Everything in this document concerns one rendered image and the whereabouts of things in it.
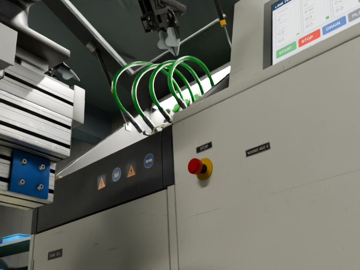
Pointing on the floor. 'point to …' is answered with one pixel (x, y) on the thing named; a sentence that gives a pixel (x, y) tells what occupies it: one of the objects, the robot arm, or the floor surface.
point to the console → (274, 164)
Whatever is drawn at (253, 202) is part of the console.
